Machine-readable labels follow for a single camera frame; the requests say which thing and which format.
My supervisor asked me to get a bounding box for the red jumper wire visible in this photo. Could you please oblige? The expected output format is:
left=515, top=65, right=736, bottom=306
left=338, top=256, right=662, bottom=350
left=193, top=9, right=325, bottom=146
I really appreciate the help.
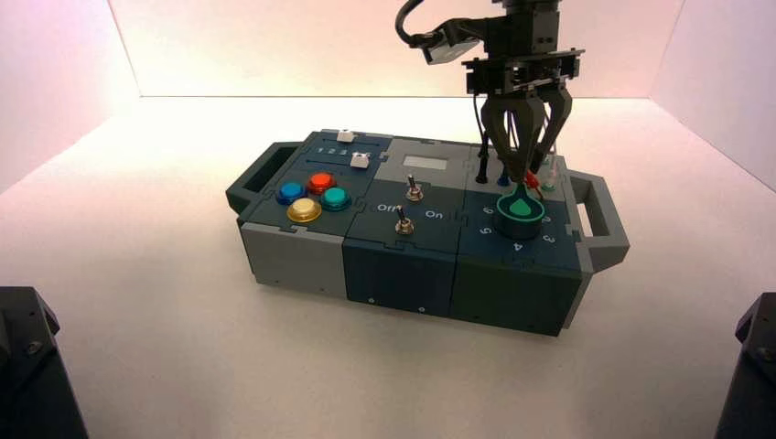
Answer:
left=522, top=118, right=560, bottom=194

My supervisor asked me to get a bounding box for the yellow push button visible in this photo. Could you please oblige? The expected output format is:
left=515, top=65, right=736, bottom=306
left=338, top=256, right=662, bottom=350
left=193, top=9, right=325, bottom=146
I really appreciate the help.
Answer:
left=286, top=198, right=323, bottom=225

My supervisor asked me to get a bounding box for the blue grey task box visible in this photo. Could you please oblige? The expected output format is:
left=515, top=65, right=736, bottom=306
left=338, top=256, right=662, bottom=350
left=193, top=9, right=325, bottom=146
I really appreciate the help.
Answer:
left=225, top=128, right=631, bottom=338

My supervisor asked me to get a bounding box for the blue push button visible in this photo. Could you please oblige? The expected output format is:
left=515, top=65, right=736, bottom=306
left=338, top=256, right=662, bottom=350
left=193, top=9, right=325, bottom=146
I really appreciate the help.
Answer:
left=275, top=182, right=308, bottom=206

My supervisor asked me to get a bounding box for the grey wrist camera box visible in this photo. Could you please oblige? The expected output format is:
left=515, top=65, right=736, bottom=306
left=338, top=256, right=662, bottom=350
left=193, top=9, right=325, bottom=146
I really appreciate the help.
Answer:
left=421, top=17, right=486, bottom=67

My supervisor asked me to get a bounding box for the black jumper wire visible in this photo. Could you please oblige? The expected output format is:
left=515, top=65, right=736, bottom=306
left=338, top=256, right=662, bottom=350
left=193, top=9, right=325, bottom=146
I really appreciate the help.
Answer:
left=474, top=96, right=491, bottom=185

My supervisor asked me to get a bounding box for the green rotary knob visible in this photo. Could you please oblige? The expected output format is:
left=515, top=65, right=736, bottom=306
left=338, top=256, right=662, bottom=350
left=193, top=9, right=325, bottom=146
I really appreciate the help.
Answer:
left=495, top=184, right=545, bottom=241

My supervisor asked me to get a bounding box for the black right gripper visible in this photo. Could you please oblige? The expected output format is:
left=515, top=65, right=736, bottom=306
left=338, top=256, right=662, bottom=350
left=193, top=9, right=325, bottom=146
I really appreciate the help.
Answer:
left=461, top=12, right=587, bottom=181

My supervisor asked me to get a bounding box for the teal push button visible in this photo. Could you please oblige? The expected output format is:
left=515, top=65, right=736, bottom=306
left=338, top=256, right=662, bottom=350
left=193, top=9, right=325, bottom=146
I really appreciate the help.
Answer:
left=319, top=187, right=352, bottom=212

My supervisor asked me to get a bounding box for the black camera cable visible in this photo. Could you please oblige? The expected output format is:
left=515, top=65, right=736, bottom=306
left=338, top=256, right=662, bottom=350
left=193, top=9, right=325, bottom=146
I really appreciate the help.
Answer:
left=394, top=0, right=439, bottom=49

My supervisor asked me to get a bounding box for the black robot shoulder housing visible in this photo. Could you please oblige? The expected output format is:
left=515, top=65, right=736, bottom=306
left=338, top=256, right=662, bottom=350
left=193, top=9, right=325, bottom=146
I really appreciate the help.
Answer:
left=715, top=292, right=776, bottom=439
left=0, top=286, right=91, bottom=439

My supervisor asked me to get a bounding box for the red push button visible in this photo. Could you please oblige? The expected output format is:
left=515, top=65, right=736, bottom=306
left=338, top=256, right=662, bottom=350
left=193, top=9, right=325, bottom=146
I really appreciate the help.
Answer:
left=306, top=172, right=338, bottom=196

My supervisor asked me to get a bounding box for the white jumper wire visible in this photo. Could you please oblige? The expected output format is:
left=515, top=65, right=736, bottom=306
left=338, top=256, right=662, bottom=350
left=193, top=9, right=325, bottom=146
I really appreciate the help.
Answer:
left=541, top=154, right=562, bottom=194

